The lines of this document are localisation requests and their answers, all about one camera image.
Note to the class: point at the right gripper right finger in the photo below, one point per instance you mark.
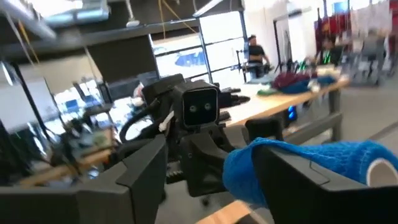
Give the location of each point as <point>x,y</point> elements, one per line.
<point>311,199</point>

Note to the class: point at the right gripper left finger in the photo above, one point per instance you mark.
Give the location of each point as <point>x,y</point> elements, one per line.
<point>109,202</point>

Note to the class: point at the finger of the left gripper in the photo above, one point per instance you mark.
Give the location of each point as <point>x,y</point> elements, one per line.
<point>205,168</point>

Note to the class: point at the blue elastic bandage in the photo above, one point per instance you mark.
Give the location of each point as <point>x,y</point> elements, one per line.
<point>342,158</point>

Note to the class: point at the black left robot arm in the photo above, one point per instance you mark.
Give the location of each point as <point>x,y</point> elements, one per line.
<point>161,90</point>

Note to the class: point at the wooden side table top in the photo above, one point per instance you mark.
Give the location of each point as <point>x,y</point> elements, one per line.
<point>270,104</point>

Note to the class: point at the black device on side table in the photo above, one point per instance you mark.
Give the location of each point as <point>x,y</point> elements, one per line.
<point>233,96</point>

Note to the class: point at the pile of clothes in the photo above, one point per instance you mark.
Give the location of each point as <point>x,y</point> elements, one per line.
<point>292,82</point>

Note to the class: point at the person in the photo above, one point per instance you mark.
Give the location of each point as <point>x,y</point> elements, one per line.
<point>256,54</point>

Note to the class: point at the white board on stand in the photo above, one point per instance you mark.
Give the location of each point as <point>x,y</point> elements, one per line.
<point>21,102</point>

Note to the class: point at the dark hanging panel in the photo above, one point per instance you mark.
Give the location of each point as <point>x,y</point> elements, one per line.
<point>124,57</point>

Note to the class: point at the white pendant lamp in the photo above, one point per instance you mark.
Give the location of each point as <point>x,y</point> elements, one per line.
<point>132,21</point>

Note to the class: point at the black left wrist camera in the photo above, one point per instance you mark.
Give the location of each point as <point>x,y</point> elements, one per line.
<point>199,104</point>

